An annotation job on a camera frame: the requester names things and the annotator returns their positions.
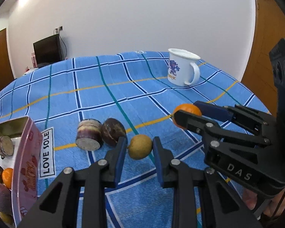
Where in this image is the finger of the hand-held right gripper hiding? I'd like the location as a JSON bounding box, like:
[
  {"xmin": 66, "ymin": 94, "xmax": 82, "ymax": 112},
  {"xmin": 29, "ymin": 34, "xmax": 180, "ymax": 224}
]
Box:
[
  {"xmin": 193, "ymin": 101, "xmax": 276, "ymax": 133},
  {"xmin": 173, "ymin": 109, "xmax": 271, "ymax": 148}
]

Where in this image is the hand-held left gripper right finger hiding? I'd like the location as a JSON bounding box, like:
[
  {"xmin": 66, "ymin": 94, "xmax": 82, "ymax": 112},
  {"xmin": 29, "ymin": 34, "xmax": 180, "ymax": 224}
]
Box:
[{"xmin": 152, "ymin": 136, "xmax": 263, "ymax": 228}]

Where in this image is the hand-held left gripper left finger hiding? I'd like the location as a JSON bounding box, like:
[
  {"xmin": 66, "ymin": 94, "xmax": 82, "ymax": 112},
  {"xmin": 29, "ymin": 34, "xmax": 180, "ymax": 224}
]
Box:
[{"xmin": 17, "ymin": 136, "xmax": 128, "ymax": 228}]

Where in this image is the small tangerine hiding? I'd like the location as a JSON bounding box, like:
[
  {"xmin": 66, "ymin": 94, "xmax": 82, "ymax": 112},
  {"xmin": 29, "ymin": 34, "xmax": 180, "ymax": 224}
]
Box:
[
  {"xmin": 2, "ymin": 168, "xmax": 14, "ymax": 189},
  {"xmin": 173, "ymin": 103, "xmax": 202, "ymax": 130}
]

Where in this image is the yellow longan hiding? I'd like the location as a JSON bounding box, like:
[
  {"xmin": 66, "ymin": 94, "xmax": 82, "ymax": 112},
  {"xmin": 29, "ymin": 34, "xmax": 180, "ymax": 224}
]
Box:
[
  {"xmin": 128, "ymin": 135, "xmax": 153, "ymax": 159},
  {"xmin": 0, "ymin": 212, "xmax": 14, "ymax": 226}
]

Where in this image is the pink metal tin box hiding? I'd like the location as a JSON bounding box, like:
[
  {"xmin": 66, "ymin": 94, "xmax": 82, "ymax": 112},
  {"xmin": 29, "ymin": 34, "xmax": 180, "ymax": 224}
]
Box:
[{"xmin": 0, "ymin": 116, "xmax": 44, "ymax": 228}]

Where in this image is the pale sugarcane piece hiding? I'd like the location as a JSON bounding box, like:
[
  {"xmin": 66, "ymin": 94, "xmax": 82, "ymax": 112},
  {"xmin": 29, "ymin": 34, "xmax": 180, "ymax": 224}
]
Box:
[{"xmin": 0, "ymin": 136, "xmax": 15, "ymax": 157}]

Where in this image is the purple passion fruit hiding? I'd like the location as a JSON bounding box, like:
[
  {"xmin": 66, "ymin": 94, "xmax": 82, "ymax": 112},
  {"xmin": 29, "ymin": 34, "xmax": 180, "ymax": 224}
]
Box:
[{"xmin": 0, "ymin": 183, "xmax": 13, "ymax": 215}]

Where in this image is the person's right hand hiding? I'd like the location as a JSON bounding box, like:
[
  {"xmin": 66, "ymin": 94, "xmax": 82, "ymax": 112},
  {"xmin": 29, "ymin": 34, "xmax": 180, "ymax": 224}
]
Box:
[{"xmin": 242, "ymin": 188, "xmax": 261, "ymax": 211}]

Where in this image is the dark brown round fruit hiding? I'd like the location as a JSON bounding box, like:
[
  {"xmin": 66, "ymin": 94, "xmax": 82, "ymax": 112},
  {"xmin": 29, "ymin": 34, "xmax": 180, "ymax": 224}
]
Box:
[{"xmin": 101, "ymin": 118, "xmax": 127, "ymax": 146}]

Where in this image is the purple white sugarcane piece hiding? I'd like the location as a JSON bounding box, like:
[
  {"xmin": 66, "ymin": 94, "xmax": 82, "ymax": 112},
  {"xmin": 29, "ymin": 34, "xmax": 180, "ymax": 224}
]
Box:
[{"xmin": 75, "ymin": 119, "xmax": 104, "ymax": 151}]

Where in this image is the white enamel mug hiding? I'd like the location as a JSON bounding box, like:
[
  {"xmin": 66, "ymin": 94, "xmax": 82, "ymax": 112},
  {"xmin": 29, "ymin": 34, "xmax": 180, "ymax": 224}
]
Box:
[{"xmin": 167, "ymin": 48, "xmax": 201, "ymax": 86}]

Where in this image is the white cloth label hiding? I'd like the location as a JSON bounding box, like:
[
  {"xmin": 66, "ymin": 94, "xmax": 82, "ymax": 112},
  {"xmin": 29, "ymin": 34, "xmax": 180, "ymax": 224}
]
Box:
[{"xmin": 39, "ymin": 127, "xmax": 56, "ymax": 179}]

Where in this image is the wooden wardrobe panel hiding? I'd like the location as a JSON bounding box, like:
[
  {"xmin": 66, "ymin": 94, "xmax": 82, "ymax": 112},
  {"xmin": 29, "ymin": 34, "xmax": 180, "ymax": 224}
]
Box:
[{"xmin": 241, "ymin": 0, "xmax": 285, "ymax": 114}]

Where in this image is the white television stand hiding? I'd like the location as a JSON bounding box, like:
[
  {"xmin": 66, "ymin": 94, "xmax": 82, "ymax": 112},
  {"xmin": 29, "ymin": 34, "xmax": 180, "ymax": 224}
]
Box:
[{"xmin": 24, "ymin": 62, "xmax": 53, "ymax": 75}]

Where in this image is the black television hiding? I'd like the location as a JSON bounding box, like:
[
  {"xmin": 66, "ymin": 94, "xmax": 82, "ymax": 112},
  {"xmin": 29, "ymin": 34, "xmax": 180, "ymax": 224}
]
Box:
[{"xmin": 33, "ymin": 34, "xmax": 63, "ymax": 64}]

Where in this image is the brown wooden door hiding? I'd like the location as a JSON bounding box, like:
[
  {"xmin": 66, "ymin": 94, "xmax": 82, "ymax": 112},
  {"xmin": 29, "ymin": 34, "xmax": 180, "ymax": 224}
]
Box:
[{"xmin": 0, "ymin": 28, "xmax": 15, "ymax": 91}]

